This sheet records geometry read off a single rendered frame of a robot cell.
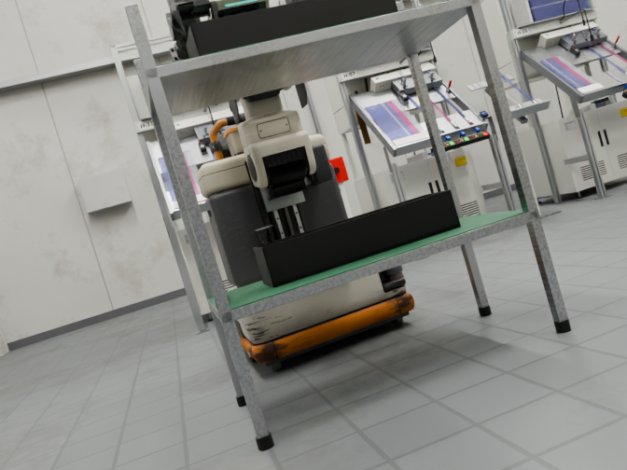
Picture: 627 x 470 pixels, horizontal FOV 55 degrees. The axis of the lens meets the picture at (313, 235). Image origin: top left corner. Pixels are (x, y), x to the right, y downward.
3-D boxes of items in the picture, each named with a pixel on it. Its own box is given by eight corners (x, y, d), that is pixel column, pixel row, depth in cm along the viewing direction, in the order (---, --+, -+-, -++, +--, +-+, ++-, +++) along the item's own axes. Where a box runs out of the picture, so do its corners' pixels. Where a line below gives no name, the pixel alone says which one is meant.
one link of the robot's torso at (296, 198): (264, 213, 241) (246, 153, 240) (329, 194, 249) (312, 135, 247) (278, 208, 216) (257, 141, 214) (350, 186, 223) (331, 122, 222)
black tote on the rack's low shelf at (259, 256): (435, 228, 191) (425, 194, 191) (461, 227, 175) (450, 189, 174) (263, 283, 178) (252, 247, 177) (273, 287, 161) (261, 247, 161)
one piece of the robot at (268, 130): (231, 200, 240) (188, 45, 229) (319, 175, 250) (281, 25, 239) (243, 204, 215) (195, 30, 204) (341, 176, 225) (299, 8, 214)
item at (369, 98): (454, 103, 431) (455, 96, 428) (370, 125, 416) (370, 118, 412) (431, 80, 453) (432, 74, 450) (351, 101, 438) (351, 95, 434)
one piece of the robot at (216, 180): (236, 313, 266) (180, 131, 262) (349, 275, 280) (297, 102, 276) (248, 322, 234) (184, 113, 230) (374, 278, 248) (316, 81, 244)
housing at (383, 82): (434, 84, 452) (436, 67, 442) (374, 100, 440) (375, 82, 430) (428, 79, 457) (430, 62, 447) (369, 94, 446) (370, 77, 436)
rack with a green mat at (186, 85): (574, 329, 166) (465, -64, 161) (259, 452, 145) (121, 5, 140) (488, 312, 211) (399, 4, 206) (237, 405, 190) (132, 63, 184)
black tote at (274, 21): (379, 42, 185) (369, 6, 185) (401, 21, 169) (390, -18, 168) (197, 84, 171) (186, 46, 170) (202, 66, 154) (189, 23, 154)
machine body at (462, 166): (493, 228, 436) (469, 145, 433) (406, 256, 420) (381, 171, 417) (452, 230, 500) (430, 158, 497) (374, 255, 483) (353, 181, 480)
